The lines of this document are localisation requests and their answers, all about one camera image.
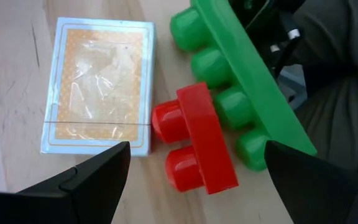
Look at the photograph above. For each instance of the person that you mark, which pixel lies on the person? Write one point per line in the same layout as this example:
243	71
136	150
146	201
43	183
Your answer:
337	109

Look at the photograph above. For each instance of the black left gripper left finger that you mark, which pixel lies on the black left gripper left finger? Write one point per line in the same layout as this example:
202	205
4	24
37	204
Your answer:
73	196

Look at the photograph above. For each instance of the large green four-stud block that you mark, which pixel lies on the large green four-stud block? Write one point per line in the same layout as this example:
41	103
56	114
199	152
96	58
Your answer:
250	77

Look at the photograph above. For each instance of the orange-backed card deck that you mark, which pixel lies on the orange-backed card deck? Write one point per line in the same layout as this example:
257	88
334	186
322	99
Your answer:
101	84

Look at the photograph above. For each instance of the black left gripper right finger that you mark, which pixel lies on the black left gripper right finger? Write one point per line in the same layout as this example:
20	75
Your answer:
315	193

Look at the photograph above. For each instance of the red two-stud block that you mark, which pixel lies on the red two-stud block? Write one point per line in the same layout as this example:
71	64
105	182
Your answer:
204	140

